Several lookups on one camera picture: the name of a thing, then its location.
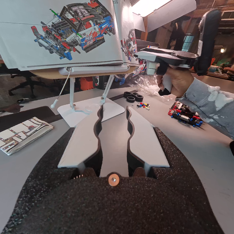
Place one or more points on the wooden post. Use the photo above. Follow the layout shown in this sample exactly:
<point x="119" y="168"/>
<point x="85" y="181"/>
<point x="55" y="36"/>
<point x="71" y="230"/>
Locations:
<point x="145" y="27"/>

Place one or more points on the person's right forearm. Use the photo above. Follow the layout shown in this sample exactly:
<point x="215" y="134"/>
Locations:
<point x="213" y="106"/>

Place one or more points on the folded sticker sheet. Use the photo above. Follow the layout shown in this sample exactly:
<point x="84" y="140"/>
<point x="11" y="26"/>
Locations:
<point x="22" y="135"/>

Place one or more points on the dark brown mat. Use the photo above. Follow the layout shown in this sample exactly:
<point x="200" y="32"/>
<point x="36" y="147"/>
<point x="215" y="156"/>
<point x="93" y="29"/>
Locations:
<point x="36" y="111"/>

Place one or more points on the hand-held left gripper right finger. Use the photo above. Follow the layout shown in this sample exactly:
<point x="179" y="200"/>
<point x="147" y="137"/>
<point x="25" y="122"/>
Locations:
<point x="144" y="142"/>

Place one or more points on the green plastic items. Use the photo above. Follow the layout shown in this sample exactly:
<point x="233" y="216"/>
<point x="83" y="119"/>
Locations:
<point x="220" y="64"/>

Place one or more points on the clear plastic bag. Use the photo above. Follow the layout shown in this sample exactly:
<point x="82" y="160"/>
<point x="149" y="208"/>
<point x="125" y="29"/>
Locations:
<point x="146" y="86"/>

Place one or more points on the toy car set box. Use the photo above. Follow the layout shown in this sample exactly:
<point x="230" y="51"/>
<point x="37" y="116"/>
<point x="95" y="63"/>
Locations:
<point x="102" y="82"/>

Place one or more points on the orange container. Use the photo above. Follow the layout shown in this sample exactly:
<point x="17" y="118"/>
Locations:
<point x="86" y="83"/>

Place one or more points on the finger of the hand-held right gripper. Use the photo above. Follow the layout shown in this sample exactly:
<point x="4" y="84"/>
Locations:
<point x="157" y="50"/>
<point x="149" y="56"/>

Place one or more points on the black toy tyre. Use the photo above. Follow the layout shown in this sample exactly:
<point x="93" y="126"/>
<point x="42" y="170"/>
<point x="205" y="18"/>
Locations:
<point x="135" y="94"/>
<point x="139" y="98"/>
<point x="127" y="94"/>
<point x="131" y="99"/>

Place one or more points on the small grey object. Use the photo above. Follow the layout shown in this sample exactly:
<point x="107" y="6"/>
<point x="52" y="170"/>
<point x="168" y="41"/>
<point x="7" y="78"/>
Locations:
<point x="23" y="100"/>

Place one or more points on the partly built toy car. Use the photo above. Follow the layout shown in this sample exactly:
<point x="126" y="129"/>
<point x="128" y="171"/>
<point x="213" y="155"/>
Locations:
<point x="184" y="116"/>

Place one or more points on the pile of mixed toy pieces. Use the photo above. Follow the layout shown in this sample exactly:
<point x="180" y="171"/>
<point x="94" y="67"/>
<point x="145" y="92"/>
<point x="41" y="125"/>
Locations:
<point x="143" y="105"/>

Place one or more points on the black office chair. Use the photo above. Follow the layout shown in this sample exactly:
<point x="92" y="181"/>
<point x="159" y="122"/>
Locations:
<point x="27" y="84"/>

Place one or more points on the white book stand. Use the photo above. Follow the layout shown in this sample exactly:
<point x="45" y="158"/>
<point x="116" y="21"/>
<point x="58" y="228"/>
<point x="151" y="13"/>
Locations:
<point x="109" y="109"/>

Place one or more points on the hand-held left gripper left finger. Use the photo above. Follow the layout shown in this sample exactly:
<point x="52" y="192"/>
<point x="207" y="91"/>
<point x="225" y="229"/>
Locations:
<point x="82" y="140"/>

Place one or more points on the toy car instruction booklet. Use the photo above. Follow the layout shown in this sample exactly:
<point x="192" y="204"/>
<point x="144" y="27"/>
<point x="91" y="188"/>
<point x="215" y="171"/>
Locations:
<point x="36" y="54"/>

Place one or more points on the person's right hand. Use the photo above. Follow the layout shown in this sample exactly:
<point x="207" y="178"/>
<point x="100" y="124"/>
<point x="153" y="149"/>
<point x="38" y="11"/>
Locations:
<point x="181" y="82"/>

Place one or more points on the window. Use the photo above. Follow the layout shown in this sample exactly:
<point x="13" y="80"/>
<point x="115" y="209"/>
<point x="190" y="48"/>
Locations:
<point x="188" y="43"/>

